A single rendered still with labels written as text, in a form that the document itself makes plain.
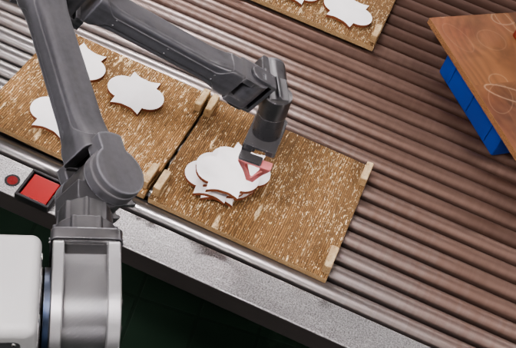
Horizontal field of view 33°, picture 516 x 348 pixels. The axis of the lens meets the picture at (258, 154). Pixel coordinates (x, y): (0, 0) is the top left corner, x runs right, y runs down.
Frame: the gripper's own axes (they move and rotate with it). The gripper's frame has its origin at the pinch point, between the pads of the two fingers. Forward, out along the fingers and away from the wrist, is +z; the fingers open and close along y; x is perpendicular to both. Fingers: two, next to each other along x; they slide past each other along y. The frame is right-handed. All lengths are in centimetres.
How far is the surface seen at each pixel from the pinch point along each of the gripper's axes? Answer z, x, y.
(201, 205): 12.9, 8.0, -5.2
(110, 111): 12.4, 35.5, 11.4
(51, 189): 13.7, 38.0, -13.9
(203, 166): 7.0, 10.5, 0.2
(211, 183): 7.1, 7.4, -3.4
